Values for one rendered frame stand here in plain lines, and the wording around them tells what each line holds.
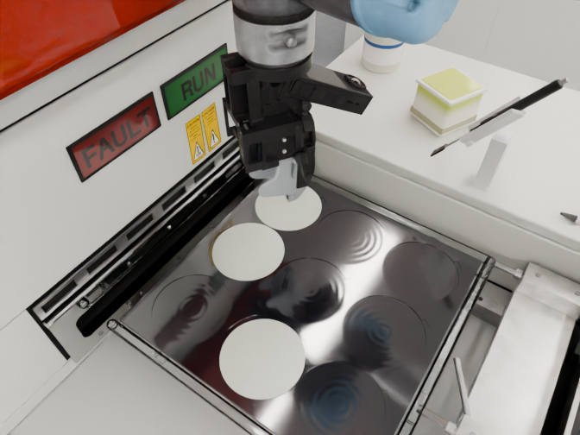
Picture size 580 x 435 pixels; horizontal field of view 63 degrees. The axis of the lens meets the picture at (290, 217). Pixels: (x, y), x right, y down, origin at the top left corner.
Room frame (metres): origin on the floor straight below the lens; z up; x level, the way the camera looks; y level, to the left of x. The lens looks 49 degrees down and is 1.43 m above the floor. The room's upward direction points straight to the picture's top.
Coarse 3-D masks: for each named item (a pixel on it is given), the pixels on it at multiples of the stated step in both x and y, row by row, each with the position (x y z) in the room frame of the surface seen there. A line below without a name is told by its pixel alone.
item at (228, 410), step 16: (112, 320) 0.29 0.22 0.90; (128, 336) 0.27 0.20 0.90; (144, 352) 0.25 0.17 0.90; (160, 352) 0.25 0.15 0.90; (176, 368) 0.23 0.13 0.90; (192, 384) 0.21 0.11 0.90; (208, 400) 0.20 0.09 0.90; (224, 400) 0.20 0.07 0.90; (240, 416) 0.18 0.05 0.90; (256, 432) 0.16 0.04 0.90
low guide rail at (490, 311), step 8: (464, 296) 0.36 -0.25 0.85; (480, 296) 0.36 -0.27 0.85; (480, 304) 0.35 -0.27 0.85; (488, 304) 0.35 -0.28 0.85; (496, 304) 0.35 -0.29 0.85; (472, 312) 0.35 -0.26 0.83; (480, 312) 0.34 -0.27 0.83; (488, 312) 0.34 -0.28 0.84; (496, 312) 0.34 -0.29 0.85; (488, 320) 0.34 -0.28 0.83; (496, 320) 0.33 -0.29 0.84
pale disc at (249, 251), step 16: (240, 224) 0.45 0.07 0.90; (256, 224) 0.45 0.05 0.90; (224, 240) 0.42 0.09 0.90; (240, 240) 0.42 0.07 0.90; (256, 240) 0.42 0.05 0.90; (272, 240) 0.42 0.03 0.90; (224, 256) 0.39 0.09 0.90; (240, 256) 0.39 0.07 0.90; (256, 256) 0.39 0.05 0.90; (272, 256) 0.39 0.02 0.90; (224, 272) 0.37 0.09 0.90; (240, 272) 0.37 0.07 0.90; (256, 272) 0.37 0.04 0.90
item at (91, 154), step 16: (128, 112) 0.42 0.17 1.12; (144, 112) 0.44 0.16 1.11; (112, 128) 0.40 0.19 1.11; (128, 128) 0.42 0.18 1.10; (144, 128) 0.44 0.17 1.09; (80, 144) 0.37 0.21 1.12; (96, 144) 0.38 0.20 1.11; (112, 144) 0.40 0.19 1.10; (128, 144) 0.41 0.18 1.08; (80, 160) 0.37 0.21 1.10; (96, 160) 0.38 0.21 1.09
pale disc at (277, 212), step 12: (312, 192) 0.52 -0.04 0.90; (264, 204) 0.49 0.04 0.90; (276, 204) 0.49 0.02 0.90; (288, 204) 0.49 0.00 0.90; (300, 204) 0.49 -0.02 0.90; (312, 204) 0.49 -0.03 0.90; (264, 216) 0.47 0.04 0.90; (276, 216) 0.47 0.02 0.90; (288, 216) 0.47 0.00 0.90; (300, 216) 0.47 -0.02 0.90; (312, 216) 0.47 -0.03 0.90; (276, 228) 0.45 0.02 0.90; (288, 228) 0.45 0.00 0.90; (300, 228) 0.45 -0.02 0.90
